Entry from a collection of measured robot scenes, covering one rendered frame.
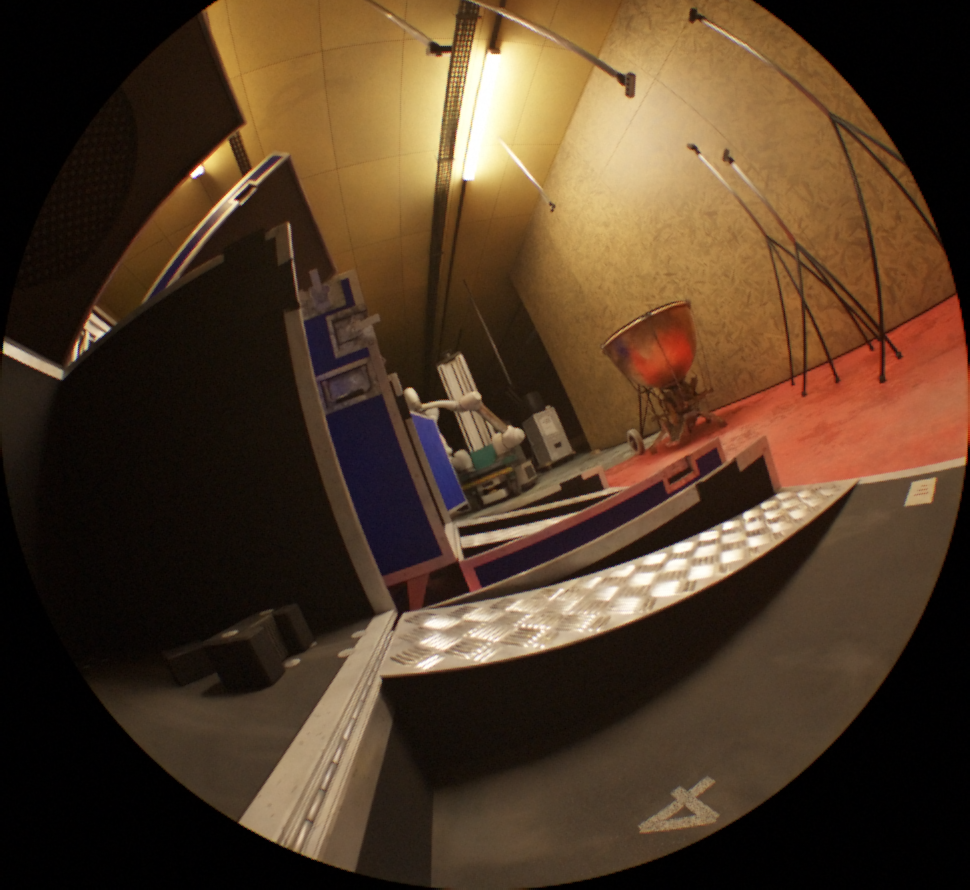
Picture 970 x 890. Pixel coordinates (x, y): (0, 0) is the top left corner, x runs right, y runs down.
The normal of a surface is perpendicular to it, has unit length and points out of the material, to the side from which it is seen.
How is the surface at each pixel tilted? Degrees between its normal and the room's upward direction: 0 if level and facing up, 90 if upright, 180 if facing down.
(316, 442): 90
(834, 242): 90
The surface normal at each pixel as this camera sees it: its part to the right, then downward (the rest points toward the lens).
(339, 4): 0.37, 0.91
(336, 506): 0.09, -0.24
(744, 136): -0.91, 0.32
